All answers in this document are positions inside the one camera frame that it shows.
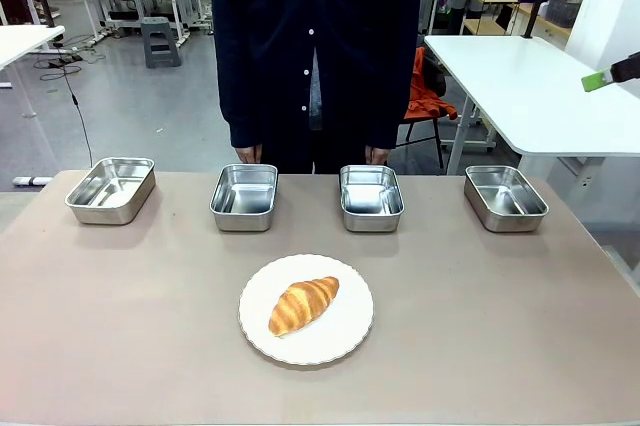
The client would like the golden croissant bread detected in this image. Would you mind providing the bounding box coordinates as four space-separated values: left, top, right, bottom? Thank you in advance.
267 275 341 338

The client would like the rectangular stainless steel container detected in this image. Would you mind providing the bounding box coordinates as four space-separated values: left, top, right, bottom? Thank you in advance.
463 164 550 234
64 156 157 226
209 163 279 233
339 164 405 234

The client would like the person's left hand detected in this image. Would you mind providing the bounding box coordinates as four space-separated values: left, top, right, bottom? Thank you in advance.
364 144 390 167

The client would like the person's right hand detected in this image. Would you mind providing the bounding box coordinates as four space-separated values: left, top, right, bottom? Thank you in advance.
235 143 264 165

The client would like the large white side table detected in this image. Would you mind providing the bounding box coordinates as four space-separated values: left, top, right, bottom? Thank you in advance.
423 34 640 182

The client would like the grey plastic crate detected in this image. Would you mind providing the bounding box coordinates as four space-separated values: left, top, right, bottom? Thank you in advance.
544 0 585 29

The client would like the wooden shelf rack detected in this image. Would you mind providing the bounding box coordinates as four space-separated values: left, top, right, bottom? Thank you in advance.
462 0 574 40

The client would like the black chair with orange cloth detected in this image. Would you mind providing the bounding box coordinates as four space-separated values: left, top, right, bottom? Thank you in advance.
394 46 459 170

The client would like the person in dark cardigan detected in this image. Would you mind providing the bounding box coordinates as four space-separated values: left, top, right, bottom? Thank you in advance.
209 0 425 175

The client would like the white scalloped plate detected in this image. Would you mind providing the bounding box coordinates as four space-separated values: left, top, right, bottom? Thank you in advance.
237 253 375 366

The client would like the grey plastic step stool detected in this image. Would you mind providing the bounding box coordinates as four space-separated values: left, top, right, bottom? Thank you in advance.
140 16 183 70

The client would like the black floor cable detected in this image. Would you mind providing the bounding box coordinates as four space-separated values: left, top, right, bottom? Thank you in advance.
32 34 108 168

